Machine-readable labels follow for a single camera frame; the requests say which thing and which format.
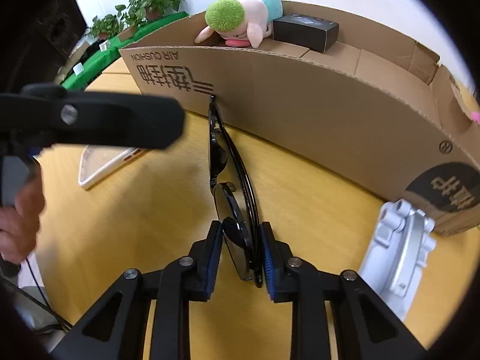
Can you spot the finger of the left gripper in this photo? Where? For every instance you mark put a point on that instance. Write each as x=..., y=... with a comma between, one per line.
x=42, y=115

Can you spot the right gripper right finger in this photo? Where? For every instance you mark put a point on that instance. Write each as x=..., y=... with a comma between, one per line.
x=365, y=327

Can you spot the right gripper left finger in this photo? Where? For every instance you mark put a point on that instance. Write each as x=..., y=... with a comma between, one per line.
x=147, y=310

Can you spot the clear beige phone case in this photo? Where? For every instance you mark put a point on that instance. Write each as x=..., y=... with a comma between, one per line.
x=99, y=162

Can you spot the silver metal bracket part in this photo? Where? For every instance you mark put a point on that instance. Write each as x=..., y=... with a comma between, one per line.
x=397, y=254

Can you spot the black sunglasses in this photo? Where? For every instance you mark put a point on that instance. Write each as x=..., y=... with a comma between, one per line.
x=234, y=199

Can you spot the black rectangular box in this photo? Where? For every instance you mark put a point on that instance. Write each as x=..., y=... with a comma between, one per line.
x=306, y=31

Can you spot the person's left hand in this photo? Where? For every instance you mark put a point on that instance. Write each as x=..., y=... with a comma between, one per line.
x=20, y=223

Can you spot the green covered side table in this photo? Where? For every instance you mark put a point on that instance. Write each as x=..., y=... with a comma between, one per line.
x=100, y=60

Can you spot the small potted green plant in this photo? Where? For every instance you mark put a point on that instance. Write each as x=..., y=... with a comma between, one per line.
x=106, y=28

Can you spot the large potted green plant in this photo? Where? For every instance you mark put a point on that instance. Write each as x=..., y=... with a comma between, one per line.
x=138, y=12

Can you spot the green haired plush toy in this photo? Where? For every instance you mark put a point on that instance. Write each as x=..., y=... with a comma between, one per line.
x=240, y=23

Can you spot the brown cardboard box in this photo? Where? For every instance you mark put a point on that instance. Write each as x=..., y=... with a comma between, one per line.
x=377, y=108

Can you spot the pink plush toy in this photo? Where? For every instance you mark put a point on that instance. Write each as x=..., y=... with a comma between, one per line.
x=475, y=116

